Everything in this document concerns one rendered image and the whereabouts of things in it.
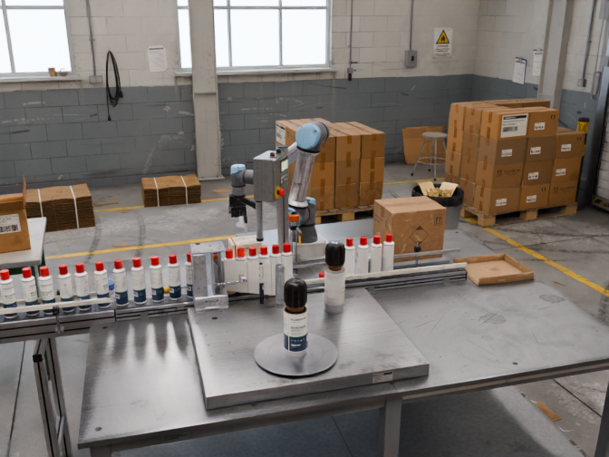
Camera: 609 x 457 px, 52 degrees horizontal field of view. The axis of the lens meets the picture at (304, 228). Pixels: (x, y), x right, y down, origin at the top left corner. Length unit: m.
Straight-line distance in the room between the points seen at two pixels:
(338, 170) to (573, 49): 3.20
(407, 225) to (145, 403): 1.62
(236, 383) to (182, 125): 6.21
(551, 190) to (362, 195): 1.94
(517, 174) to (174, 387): 4.92
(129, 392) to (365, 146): 4.58
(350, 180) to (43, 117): 3.75
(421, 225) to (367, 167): 3.28
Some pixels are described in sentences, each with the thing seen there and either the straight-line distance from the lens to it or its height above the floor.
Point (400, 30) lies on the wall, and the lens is 8.97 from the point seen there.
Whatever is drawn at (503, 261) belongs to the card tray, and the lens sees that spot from 3.44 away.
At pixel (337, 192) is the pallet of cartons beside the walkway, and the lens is 6.42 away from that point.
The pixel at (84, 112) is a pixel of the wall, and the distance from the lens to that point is 8.06.
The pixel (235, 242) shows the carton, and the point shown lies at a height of 0.90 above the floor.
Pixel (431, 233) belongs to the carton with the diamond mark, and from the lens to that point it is 3.29.
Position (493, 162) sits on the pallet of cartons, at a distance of 6.41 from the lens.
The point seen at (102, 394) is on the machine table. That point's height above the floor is 0.83.
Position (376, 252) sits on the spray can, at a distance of 2.93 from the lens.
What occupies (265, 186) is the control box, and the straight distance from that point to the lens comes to 2.72.
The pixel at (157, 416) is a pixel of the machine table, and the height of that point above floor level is 0.83.
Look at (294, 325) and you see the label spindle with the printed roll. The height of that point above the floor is 1.02.
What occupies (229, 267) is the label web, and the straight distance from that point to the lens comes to 2.72.
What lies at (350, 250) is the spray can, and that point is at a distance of 2.88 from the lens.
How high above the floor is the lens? 2.08
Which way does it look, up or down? 19 degrees down
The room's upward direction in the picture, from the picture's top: straight up
